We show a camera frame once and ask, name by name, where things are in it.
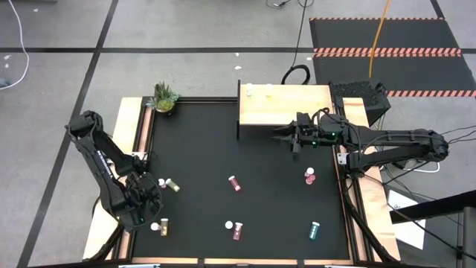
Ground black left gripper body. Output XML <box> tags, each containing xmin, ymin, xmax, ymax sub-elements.
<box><xmin>128</xmin><ymin>173</ymin><xmax>164</xmax><ymax>224</ymax></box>

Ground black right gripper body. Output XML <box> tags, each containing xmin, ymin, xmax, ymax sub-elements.
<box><xmin>292</xmin><ymin>111</ymin><xmax>339</xmax><ymax>161</ymax></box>

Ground light wooden tray board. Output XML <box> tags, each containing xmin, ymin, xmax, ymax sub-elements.
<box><xmin>236</xmin><ymin>79</ymin><xmax>335</xmax><ymax>141</ymax></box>

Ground black foam-topped box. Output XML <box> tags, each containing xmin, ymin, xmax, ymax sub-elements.
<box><xmin>329</xmin><ymin>80</ymin><xmax>393</xmax><ymax>127</ymax></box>

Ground potted succulent plant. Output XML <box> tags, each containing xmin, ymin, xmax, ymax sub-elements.
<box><xmin>145</xmin><ymin>81</ymin><xmax>182</xmax><ymax>115</ymax></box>

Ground white paper sheet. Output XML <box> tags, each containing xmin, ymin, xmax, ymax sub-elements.
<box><xmin>386</xmin><ymin>188</ymin><xmax>427</xmax><ymax>251</ymax></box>

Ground black floor mat striped edges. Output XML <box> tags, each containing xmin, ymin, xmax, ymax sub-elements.
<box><xmin>309</xmin><ymin>16</ymin><xmax>476</xmax><ymax>98</ymax></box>

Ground black desk edge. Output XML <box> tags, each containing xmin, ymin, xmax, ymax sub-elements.
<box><xmin>389</xmin><ymin>189</ymin><xmax>476</xmax><ymax>225</ymax></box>

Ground black frame strut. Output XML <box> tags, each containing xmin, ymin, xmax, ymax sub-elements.
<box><xmin>87</xmin><ymin>223</ymin><xmax>129</xmax><ymax>261</ymax></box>
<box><xmin>340</xmin><ymin>174</ymin><xmax>401</xmax><ymax>264</ymax></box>

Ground black hanging cable with coil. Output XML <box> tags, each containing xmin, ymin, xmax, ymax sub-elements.
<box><xmin>280</xmin><ymin>0</ymin><xmax>315</xmax><ymax>86</ymax></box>

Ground yellow hanging cable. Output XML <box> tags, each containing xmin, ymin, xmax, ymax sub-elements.
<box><xmin>367</xmin><ymin>0</ymin><xmax>392</xmax><ymax>80</ymax></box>

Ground white power cable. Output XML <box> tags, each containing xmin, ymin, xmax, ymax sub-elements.
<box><xmin>403</xmin><ymin>160</ymin><xmax>442</xmax><ymax>174</ymax></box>

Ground white floor cable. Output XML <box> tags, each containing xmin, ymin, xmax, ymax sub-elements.
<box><xmin>0</xmin><ymin>0</ymin><xmax>30</xmax><ymax>91</ymax></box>

